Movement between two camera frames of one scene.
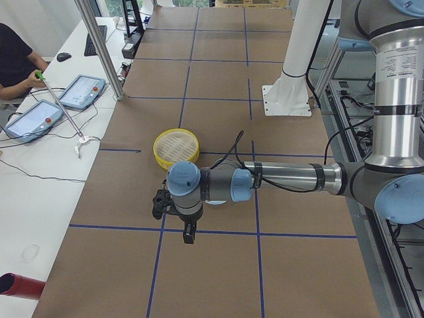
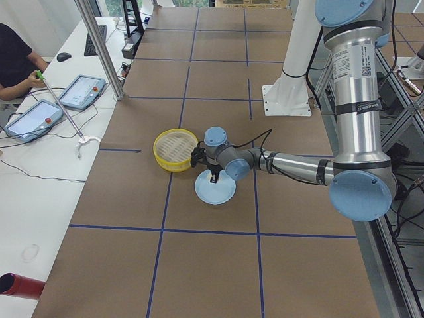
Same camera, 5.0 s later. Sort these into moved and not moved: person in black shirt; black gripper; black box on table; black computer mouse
Moved: black gripper
Not moved: black box on table; person in black shirt; black computer mouse
